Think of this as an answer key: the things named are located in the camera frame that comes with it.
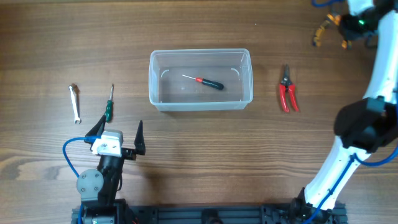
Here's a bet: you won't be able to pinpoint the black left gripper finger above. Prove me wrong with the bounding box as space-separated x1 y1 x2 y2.
84 115 106 144
134 120 146 156

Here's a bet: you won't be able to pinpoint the orange black needle-nose pliers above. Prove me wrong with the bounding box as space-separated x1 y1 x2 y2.
312 12 352 50

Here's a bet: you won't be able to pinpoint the black red screwdriver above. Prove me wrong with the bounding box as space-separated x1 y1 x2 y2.
182 75 224 90

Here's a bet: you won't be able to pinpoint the red handled cutters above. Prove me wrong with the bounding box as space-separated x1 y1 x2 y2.
279 64 299 113

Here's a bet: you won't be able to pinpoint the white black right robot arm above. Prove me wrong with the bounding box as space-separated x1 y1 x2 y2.
285 0 397 223

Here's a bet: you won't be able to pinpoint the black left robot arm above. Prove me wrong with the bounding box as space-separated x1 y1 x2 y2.
71 116 146 224

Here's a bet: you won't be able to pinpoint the clear plastic container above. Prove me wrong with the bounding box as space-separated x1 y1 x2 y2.
149 49 254 111

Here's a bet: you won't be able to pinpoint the small silver wrench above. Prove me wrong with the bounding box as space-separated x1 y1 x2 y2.
68 85 81 124

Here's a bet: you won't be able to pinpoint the blue left camera cable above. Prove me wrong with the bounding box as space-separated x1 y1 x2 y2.
62 135 101 224

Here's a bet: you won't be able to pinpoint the green handled screwdriver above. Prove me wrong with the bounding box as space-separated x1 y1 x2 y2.
104 84 114 123

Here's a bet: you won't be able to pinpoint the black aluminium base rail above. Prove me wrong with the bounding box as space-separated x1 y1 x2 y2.
70 202 348 224

